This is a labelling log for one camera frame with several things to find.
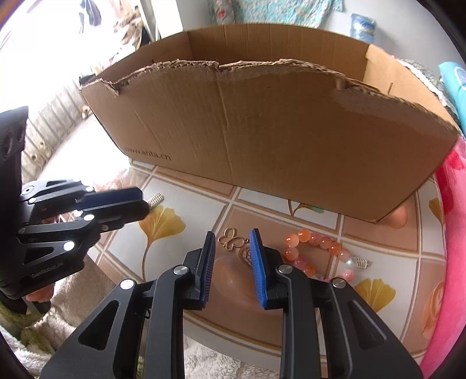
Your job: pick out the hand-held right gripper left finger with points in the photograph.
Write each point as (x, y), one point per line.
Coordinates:
(207, 269)

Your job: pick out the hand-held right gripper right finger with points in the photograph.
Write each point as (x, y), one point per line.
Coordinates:
(258, 269)

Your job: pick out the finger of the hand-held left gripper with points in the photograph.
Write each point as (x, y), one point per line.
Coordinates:
(120, 217)
(113, 196)

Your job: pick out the gold butterfly pendant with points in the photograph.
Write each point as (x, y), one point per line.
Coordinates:
(236, 239)

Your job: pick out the brown cardboard box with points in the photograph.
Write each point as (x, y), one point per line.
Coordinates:
(273, 145)

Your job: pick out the person's left hand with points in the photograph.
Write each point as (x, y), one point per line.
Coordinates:
(40, 296)

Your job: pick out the ginkgo leaf tiled tablecloth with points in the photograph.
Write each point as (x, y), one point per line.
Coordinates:
(174, 218)

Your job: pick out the white fleece robe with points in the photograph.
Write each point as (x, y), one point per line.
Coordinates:
(72, 306)

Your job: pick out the balcony railing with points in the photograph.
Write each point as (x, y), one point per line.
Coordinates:
(54, 116)

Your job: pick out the silver spring charm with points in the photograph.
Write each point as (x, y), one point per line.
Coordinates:
(362, 262)

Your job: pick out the pile of bedding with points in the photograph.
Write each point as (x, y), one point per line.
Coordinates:
(127, 32)

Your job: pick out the pink blanket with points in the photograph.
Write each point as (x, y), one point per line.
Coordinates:
(451, 255)

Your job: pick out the grey lace pillow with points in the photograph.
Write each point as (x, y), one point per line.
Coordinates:
(426, 73)

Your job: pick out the blue cartoon pillow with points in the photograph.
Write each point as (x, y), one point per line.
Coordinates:
(455, 78)

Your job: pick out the floral wall cloth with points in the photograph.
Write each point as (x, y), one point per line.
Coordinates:
(276, 11)

